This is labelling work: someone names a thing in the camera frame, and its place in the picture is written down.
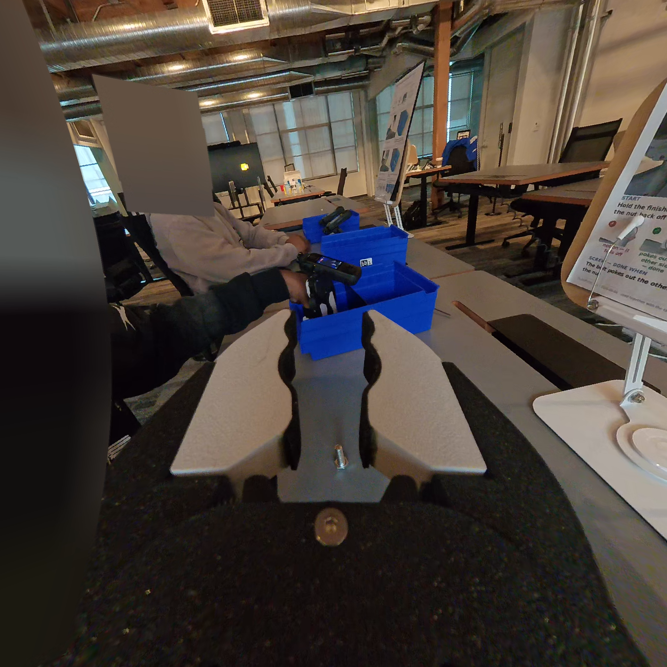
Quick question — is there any wooden table with bottles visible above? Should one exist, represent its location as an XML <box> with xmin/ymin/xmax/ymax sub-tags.
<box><xmin>271</xmin><ymin>174</ymin><xmax>326</xmax><ymax>206</ymax></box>

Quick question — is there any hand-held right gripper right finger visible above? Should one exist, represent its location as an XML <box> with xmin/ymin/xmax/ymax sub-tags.
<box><xmin>360</xmin><ymin>309</ymin><xmax>488</xmax><ymax>501</ymax></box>

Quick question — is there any printed instruction sheet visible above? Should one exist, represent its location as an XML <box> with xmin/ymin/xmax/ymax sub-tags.
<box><xmin>567</xmin><ymin>122</ymin><xmax>667</xmax><ymax>308</ymax></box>

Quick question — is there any poster on white easel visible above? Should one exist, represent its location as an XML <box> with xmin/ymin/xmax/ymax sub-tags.
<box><xmin>373</xmin><ymin>60</ymin><xmax>427</xmax><ymax>230</ymax></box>

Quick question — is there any long wooden desk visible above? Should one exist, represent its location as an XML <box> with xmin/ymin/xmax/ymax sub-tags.
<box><xmin>440</xmin><ymin>162</ymin><xmax>610</xmax><ymax>251</ymax></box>

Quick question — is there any person's left hand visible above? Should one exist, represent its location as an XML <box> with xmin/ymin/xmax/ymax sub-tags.
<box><xmin>279</xmin><ymin>267</ymin><xmax>312</xmax><ymax>305</ymax></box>

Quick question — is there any person's left forearm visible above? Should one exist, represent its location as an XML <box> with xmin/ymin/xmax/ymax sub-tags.
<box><xmin>109</xmin><ymin>271</ymin><xmax>291</xmax><ymax>402</ymax></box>

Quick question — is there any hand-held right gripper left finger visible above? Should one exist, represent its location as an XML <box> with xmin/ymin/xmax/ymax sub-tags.
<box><xmin>170</xmin><ymin>309</ymin><xmax>302</xmax><ymax>501</ymax></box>

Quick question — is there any white air vent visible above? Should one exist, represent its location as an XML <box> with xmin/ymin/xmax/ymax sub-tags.
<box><xmin>203</xmin><ymin>0</ymin><xmax>269</xmax><ymax>34</ymax></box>

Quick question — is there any black display screen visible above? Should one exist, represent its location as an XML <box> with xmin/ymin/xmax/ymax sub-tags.
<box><xmin>207</xmin><ymin>142</ymin><xmax>265</xmax><ymax>193</ymax></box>

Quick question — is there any black handheld device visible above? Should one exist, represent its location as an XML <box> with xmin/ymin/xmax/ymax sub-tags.
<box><xmin>319</xmin><ymin>206</ymin><xmax>351</xmax><ymax>235</ymax></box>

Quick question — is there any black mesh office chair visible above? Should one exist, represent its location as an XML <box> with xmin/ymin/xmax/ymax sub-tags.
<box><xmin>503</xmin><ymin>119</ymin><xmax>623</xmax><ymax>251</ymax></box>

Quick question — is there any blue jacket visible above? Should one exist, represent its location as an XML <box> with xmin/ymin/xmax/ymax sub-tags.
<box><xmin>442</xmin><ymin>137</ymin><xmax>480</xmax><ymax>170</ymax></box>

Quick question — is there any white board stand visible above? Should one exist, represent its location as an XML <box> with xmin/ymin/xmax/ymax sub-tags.
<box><xmin>533</xmin><ymin>302</ymin><xmax>667</xmax><ymax>543</ymax></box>

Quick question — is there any silver spiral duct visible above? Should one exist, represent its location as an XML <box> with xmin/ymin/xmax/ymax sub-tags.
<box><xmin>39</xmin><ymin>0</ymin><xmax>438</xmax><ymax>66</ymax></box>

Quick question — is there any black mat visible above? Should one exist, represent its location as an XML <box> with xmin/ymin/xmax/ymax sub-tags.
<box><xmin>490</xmin><ymin>314</ymin><xmax>647</xmax><ymax>392</ymax></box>

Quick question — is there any large grid window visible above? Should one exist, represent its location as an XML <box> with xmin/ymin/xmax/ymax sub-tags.
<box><xmin>200</xmin><ymin>91</ymin><xmax>360</xmax><ymax>180</ymax></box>

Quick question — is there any wooden post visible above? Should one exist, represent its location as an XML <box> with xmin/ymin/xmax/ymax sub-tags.
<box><xmin>431</xmin><ymin>0</ymin><xmax>453</xmax><ymax>157</ymax></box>

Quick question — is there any blue plastic bin with label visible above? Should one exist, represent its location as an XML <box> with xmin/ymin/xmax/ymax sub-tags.
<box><xmin>320</xmin><ymin>225</ymin><xmax>410</xmax><ymax>272</ymax></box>

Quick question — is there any silver vertical duct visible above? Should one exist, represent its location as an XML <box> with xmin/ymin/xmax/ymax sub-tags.
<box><xmin>547</xmin><ymin>0</ymin><xmax>600</xmax><ymax>149</ymax></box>

